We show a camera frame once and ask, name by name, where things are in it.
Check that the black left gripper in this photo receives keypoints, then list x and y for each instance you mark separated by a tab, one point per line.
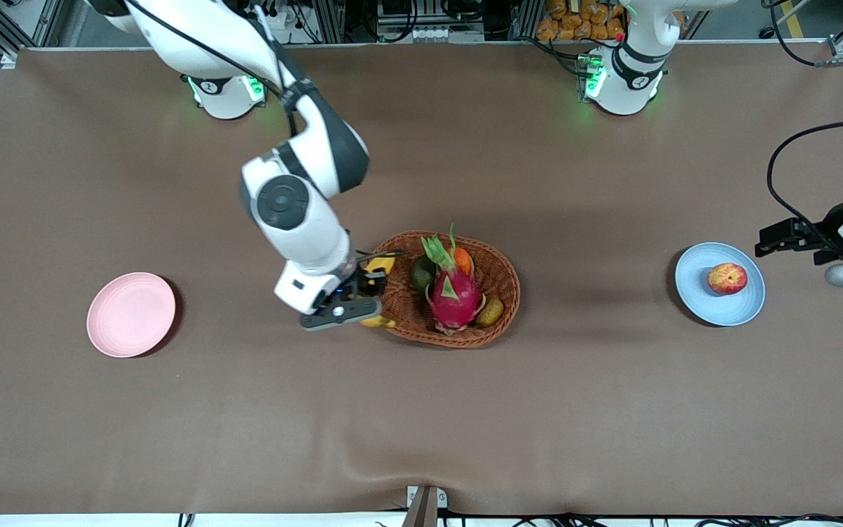
817	244

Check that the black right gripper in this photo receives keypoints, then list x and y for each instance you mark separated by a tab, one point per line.
360	284

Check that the yellow banana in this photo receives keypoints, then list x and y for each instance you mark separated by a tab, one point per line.
380	264

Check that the red peach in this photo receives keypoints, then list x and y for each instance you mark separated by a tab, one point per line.
727	279

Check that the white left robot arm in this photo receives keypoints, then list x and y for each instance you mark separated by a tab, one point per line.
634	80

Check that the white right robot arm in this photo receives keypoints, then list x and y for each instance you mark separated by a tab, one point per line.
304	219

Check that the dark green avocado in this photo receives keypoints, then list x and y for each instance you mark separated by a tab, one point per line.
422	275

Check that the pink dragon fruit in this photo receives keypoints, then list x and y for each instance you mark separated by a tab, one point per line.
454	296

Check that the orange carrot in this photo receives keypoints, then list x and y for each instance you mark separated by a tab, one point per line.
464	261

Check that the blue round plate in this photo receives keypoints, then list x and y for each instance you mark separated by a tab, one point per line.
707	307

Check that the yellow-brown kiwi fruit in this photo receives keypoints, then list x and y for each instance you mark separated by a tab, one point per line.
490	312

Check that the woven wicker fruit basket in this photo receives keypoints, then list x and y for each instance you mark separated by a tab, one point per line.
495	278

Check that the table cover cloth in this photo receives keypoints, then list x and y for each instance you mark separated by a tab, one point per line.
421	410

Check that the black caster wheel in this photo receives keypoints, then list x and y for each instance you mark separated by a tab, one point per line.
767	32

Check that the pink round plate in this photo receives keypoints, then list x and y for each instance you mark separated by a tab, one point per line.
131	315

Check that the white power strip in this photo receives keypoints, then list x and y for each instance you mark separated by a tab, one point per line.
286	18

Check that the orange foil packet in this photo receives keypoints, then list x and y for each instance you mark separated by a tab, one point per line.
568	9
552	29
601	18

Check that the metal table edge bracket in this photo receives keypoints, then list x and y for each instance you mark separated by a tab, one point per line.
425	509

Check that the aluminium frame post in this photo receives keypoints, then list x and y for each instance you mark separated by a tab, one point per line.
525	20
330	22

